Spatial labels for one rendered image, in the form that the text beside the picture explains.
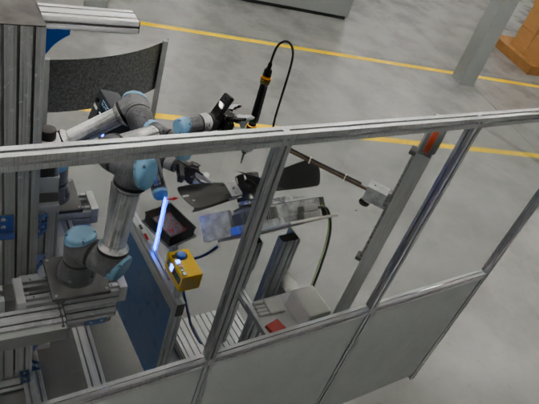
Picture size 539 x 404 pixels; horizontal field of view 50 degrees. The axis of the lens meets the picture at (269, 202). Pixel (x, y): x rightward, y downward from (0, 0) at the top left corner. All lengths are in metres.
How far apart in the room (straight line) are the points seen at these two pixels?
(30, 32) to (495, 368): 3.64
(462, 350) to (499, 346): 0.34
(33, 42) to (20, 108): 0.23
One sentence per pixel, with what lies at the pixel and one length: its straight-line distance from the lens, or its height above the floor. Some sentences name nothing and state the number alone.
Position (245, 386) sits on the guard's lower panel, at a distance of 2.70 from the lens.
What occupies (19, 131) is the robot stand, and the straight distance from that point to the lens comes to 2.13.
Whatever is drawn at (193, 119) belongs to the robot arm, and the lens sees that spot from 2.33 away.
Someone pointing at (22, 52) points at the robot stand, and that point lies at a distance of 1.98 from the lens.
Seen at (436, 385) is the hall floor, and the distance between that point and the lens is 4.10.
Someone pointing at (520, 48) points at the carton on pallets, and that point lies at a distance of 10.73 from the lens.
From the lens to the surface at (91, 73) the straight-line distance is 4.23.
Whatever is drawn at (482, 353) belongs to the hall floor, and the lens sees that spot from 4.51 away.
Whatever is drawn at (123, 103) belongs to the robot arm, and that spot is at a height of 1.47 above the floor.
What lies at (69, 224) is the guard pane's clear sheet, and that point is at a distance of 1.53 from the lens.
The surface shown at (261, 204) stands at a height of 1.80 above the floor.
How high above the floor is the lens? 2.85
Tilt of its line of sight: 36 degrees down
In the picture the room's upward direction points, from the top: 20 degrees clockwise
